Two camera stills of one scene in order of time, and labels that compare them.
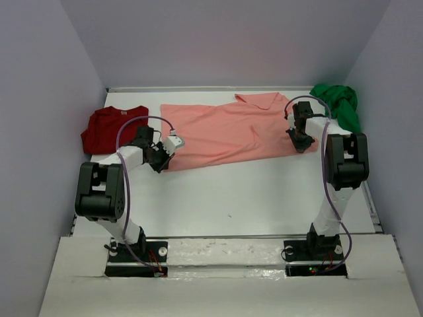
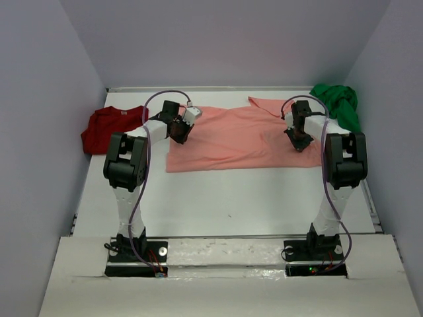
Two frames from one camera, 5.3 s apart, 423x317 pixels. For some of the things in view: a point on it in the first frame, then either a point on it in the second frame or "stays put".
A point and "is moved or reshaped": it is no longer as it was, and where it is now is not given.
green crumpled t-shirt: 340,102 stays put
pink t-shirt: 253,129 is moved or reshaped
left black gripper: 162,160 -> 182,133
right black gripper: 300,140 stays put
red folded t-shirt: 101,133 stays put
